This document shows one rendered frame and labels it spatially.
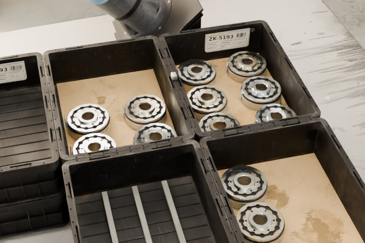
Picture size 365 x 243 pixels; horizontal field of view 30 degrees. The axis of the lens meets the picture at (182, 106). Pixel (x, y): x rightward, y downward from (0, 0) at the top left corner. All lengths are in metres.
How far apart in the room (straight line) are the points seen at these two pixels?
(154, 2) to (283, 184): 0.70
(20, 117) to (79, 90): 0.17
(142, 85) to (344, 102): 0.59
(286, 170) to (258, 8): 0.87
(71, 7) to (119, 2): 1.72
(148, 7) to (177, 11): 0.08
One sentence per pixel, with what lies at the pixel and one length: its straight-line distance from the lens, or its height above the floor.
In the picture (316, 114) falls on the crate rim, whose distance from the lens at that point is 1.59.
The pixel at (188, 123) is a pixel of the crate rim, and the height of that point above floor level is 0.93.
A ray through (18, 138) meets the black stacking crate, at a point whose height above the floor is 0.83.
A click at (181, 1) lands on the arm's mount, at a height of 0.91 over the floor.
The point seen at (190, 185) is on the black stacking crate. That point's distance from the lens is 1.54.
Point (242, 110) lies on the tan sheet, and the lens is 1.72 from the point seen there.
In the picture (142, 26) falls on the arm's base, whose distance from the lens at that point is 1.96.
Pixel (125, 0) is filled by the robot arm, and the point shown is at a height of 0.94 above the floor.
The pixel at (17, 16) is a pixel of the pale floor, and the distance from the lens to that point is 3.60.
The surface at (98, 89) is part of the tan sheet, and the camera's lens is 1.79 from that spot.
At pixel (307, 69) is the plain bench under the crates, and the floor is 0.70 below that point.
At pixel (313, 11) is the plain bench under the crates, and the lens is 2.35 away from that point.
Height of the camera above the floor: 1.98
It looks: 42 degrees down
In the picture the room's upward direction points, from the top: 1 degrees clockwise
